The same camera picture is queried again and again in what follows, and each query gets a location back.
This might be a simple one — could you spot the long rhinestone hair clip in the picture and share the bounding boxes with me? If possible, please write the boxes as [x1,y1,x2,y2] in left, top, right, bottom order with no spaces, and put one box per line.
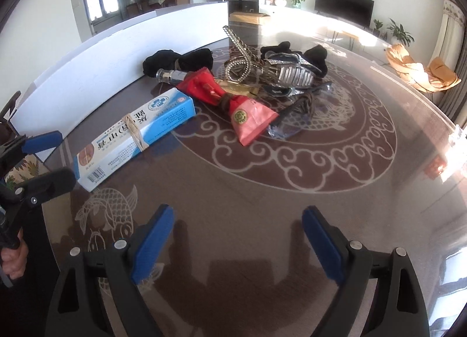
[222,25,258,84]

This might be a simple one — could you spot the glass and metal syringe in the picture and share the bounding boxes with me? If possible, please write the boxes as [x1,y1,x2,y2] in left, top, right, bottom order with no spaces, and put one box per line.
[156,69,192,86]

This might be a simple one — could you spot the side table with hairpin legs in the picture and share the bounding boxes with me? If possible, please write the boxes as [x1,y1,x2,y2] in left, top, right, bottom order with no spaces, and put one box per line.
[332,29,362,46]

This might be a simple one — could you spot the black sock bundle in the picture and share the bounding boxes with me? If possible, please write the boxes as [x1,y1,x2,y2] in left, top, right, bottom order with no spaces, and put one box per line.
[142,49,214,78]
[261,41,329,80]

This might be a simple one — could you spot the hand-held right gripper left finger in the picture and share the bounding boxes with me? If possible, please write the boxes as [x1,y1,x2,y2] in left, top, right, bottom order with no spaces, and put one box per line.
[44,205,176,337]

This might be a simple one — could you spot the blue and white medicine box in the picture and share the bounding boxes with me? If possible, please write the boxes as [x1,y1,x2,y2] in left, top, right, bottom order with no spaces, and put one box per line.
[73,88,197,192]

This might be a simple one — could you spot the flat cardboard box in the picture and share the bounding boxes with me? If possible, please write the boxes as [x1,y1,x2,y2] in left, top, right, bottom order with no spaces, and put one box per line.
[229,11,271,26]

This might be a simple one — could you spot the red bottle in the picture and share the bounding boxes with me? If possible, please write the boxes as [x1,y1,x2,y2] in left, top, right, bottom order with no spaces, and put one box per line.
[177,67,280,147]

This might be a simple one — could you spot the large leafy potted plant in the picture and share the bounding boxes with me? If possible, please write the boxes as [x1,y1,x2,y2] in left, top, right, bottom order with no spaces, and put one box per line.
[387,18,414,46]

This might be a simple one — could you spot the white television console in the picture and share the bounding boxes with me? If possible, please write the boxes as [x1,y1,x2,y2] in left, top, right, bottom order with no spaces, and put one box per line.
[260,5,387,42]

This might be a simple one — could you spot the grey curtain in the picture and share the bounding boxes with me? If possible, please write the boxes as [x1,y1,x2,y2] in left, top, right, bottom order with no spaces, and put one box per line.
[438,78,467,130]

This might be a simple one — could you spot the covered standing air conditioner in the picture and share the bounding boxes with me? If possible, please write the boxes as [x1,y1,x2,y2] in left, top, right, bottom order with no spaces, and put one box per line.
[436,0,466,68]

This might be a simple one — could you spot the black television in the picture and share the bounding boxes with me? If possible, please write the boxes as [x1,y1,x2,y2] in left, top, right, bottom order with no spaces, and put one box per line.
[314,0,375,27]

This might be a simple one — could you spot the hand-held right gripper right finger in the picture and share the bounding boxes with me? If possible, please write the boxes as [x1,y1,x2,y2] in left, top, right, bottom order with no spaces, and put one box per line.
[302,206,431,337]

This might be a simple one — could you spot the orange lounge chair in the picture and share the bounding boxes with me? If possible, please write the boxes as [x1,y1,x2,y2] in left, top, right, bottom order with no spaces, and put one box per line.
[386,43,462,91]

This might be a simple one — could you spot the brown patterned glass desktop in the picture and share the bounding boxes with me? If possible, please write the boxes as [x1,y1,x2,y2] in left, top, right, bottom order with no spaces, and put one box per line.
[34,23,458,337]

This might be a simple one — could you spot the white board barrier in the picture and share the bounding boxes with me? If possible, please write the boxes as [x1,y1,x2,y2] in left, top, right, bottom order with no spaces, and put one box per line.
[7,1,229,163]

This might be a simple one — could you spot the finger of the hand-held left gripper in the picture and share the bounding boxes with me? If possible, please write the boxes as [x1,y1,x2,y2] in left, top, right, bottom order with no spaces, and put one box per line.
[0,131,63,174]
[5,168,76,214]

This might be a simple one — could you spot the person's left hand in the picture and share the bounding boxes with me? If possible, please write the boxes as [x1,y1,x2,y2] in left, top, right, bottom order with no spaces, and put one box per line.
[0,239,29,282]

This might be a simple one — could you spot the floral cloth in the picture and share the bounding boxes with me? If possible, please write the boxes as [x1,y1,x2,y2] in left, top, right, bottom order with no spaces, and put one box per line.
[4,155,41,192]

